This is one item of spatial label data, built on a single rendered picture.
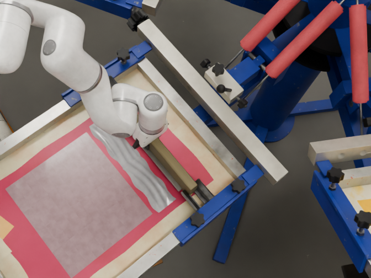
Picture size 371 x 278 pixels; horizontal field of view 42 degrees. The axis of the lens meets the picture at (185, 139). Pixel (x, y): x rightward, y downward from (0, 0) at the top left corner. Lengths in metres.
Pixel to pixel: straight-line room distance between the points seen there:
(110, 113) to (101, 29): 1.77
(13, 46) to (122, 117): 0.33
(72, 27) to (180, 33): 1.85
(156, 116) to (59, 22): 0.34
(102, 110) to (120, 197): 0.44
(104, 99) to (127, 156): 0.44
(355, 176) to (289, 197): 1.19
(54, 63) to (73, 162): 0.58
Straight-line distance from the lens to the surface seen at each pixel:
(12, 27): 1.05
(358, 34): 1.58
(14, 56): 1.03
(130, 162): 1.53
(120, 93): 1.24
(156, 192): 1.50
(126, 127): 1.19
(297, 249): 2.57
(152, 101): 1.23
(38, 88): 2.75
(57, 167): 1.55
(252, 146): 1.50
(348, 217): 1.31
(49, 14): 1.09
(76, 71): 1.06
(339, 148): 1.44
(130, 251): 1.48
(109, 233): 1.49
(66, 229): 1.51
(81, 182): 1.53
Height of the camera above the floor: 2.42
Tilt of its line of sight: 69 degrees down
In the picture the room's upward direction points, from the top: 14 degrees clockwise
